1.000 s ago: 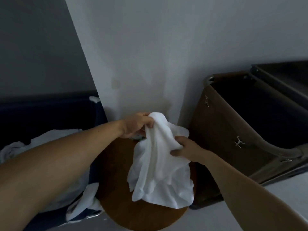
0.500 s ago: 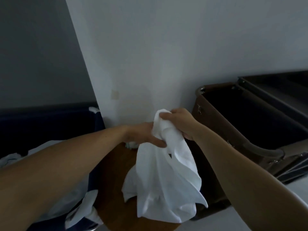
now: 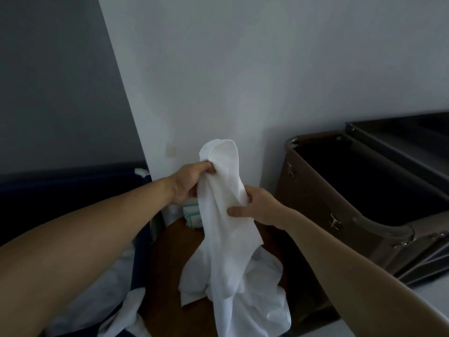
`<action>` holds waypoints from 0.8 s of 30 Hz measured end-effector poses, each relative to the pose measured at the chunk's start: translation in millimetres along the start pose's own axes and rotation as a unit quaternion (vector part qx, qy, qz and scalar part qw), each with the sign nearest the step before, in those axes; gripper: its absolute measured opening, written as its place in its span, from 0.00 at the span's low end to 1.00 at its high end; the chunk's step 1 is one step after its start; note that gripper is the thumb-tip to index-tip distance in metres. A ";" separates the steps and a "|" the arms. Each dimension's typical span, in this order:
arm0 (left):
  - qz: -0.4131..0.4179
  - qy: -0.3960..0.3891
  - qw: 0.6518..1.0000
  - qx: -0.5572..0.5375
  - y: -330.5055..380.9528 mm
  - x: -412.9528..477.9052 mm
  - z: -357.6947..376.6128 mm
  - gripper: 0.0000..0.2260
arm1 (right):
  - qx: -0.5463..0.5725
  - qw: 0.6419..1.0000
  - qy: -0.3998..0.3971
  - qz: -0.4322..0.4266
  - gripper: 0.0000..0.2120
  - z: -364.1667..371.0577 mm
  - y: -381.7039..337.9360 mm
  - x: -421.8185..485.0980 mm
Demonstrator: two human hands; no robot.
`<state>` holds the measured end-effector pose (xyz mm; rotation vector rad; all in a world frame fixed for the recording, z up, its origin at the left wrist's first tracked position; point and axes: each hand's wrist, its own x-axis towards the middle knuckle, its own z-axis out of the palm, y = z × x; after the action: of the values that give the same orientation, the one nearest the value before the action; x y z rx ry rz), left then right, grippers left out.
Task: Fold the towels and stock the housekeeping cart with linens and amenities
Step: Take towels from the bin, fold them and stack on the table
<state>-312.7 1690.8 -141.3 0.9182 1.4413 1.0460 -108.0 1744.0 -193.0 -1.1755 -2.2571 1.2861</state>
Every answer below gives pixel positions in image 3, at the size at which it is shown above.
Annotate grey door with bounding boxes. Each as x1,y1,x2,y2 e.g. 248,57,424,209
0,0,148,176

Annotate person's left hand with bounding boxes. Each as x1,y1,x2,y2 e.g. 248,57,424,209
164,160,217,206

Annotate person's right forearm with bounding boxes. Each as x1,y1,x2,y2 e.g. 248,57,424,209
280,210,446,337

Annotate brown housekeeping cart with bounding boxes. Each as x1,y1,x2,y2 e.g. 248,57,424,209
273,112,449,327

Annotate person's left forearm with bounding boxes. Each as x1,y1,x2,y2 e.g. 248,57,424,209
0,177,176,337

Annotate navy laundry hamper white frame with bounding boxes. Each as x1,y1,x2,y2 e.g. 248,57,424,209
0,161,166,337

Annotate round wooden side table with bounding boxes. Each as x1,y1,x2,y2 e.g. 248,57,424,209
140,217,292,337

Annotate white towel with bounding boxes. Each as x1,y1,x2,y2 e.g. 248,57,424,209
178,139,292,337

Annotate teal white boxes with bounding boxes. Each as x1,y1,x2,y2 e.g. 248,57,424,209
181,203,204,229

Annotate white pillowcase black piping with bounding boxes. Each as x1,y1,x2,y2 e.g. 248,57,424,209
45,242,152,337

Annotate person's right hand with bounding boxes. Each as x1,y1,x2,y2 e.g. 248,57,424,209
226,185,294,231

